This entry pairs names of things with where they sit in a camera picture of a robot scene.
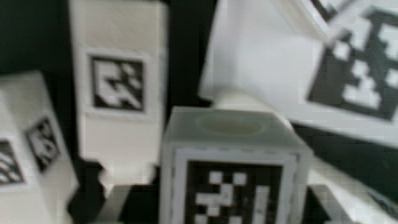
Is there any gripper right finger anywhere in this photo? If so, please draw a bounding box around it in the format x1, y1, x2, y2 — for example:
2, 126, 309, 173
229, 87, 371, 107
307, 184, 359, 224

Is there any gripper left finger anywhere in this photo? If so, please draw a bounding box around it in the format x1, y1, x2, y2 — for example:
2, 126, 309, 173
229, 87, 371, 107
92, 184, 160, 224

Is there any white chair leg cube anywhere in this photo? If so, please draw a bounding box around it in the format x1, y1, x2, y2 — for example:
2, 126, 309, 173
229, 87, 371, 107
156, 87, 316, 224

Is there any white chair leg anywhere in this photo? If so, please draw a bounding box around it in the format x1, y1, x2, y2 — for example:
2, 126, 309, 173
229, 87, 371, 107
0, 71, 78, 224
69, 0, 169, 186

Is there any white long side rail front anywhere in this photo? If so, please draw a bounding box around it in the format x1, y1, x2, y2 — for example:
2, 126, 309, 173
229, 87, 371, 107
199, 0, 398, 148

